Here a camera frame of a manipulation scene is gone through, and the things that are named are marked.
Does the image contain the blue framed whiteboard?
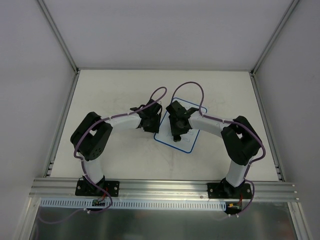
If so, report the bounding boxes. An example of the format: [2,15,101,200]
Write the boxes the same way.
[154,97,200,154]

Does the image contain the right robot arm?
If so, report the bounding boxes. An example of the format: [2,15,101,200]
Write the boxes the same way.
[166,100,265,198]

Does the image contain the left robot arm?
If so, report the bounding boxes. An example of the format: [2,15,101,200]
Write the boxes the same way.
[70,99,163,197]

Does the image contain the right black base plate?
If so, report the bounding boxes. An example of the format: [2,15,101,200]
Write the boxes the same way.
[207,182,253,200]

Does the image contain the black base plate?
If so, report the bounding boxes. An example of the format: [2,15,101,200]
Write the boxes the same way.
[207,182,253,200]
[75,178,120,197]

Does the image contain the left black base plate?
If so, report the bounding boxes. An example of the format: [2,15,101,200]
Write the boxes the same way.
[75,178,120,197]

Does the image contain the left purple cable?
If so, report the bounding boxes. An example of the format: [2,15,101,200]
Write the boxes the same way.
[38,86,168,223]

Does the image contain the white slotted cable duct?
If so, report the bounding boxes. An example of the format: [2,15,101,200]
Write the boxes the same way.
[39,197,227,211]

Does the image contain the aluminium mounting rail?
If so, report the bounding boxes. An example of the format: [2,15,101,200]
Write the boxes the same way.
[28,177,301,202]

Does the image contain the left aluminium frame post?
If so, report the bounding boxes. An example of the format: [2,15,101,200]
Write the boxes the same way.
[37,0,80,75]

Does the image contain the aluminium frame post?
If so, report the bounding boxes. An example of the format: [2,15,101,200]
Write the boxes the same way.
[250,0,300,76]
[37,0,80,75]

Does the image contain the right aluminium frame post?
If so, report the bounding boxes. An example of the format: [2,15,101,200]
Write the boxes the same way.
[250,0,300,76]

